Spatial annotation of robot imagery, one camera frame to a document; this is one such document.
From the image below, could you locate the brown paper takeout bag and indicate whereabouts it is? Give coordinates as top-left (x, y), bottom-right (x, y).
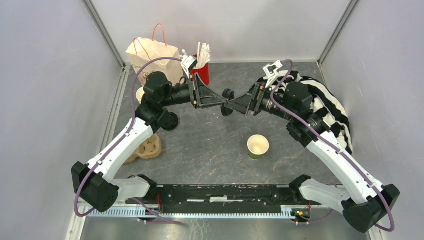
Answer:
top-left (125, 23), bottom-right (184, 85)

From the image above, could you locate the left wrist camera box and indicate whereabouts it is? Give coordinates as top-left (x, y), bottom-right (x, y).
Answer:
top-left (180, 55), bottom-right (198, 79)

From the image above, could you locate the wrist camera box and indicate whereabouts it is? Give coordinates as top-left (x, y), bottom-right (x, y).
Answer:
top-left (262, 60), bottom-right (283, 88)
top-left (180, 55), bottom-right (198, 79)

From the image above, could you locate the white wrapped straws bundle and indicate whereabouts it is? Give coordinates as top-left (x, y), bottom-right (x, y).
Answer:
top-left (181, 42), bottom-right (211, 69)

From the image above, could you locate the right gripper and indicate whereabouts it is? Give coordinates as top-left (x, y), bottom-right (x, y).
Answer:
top-left (225, 81), bottom-right (296, 121)

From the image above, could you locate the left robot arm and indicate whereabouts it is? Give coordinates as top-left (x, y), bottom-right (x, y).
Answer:
top-left (71, 71), bottom-right (228, 213)

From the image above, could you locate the cardboard cup carrier tray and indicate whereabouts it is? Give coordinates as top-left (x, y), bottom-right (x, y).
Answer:
top-left (125, 134), bottom-right (162, 163)

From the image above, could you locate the stack of paper cups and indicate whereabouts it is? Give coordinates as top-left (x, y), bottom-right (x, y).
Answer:
top-left (135, 87), bottom-right (145, 103)

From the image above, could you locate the green paper coffee cup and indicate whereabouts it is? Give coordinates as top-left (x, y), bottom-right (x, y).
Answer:
top-left (247, 134), bottom-right (270, 160)

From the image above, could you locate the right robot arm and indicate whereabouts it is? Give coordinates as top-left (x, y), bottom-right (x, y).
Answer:
top-left (221, 82), bottom-right (400, 233)

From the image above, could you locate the stack of black lids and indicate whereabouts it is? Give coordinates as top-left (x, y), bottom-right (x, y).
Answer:
top-left (161, 112), bottom-right (179, 131)

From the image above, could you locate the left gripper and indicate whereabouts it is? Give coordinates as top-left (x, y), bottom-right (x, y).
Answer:
top-left (161, 73), bottom-right (227, 110)

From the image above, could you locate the black plastic cup lid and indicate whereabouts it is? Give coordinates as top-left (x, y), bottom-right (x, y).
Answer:
top-left (220, 88), bottom-right (235, 117)

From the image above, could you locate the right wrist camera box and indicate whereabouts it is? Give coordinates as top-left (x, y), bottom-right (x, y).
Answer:
top-left (262, 60), bottom-right (283, 88)

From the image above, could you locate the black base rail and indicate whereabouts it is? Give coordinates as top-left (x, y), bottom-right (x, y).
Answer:
top-left (125, 183), bottom-right (324, 216)

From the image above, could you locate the black white striped cloth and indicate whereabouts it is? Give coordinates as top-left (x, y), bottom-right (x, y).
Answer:
top-left (266, 70), bottom-right (353, 155)

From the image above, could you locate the red cup holder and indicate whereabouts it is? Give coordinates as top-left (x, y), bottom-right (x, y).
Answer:
top-left (189, 63), bottom-right (210, 86)

